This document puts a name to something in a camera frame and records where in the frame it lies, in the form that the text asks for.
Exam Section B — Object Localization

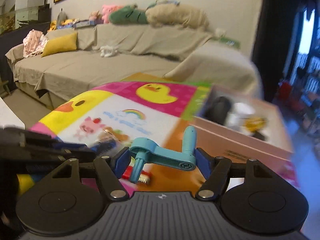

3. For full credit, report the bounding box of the black cylinder in box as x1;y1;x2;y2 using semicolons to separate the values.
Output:
208;96;232;125

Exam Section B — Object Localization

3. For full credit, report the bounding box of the colourful cartoon play mat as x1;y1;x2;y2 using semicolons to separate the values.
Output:
31;74;299;187

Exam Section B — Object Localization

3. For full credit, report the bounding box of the pink cardboard box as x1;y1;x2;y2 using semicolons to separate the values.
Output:
191;85;293;172

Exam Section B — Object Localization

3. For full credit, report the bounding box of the green tissue box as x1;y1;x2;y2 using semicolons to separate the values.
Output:
217;37;241;50

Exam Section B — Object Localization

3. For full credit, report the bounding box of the green plush pillow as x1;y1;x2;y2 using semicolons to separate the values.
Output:
109;5;148;25

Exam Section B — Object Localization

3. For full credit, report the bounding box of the red pen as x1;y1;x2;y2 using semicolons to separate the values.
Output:
121;166;152;185

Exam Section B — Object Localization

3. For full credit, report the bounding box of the yellow cushion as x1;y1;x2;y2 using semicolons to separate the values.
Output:
41;32;78;57

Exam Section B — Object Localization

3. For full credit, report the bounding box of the pink crumpled cloth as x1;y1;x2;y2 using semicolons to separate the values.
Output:
23;29;48;58

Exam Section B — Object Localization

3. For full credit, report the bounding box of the pink plush toy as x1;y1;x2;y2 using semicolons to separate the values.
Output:
88;5;123;24

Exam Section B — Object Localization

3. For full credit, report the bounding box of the beige crumpled blanket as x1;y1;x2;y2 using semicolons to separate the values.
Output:
145;3;209;30

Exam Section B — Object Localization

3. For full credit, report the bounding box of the flat book on sofa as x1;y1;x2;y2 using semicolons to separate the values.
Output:
57;19;103;29

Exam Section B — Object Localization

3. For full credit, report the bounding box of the beige covered sofa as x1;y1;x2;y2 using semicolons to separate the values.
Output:
5;24;263;108

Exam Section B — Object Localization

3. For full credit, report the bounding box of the white small plush toy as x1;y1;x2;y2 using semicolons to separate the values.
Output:
100;45;118;57

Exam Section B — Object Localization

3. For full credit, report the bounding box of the white round jar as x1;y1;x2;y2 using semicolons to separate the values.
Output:
224;102;255;131

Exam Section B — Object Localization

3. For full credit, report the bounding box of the teal plastic crank toy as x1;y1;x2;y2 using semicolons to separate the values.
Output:
129;126;197;183

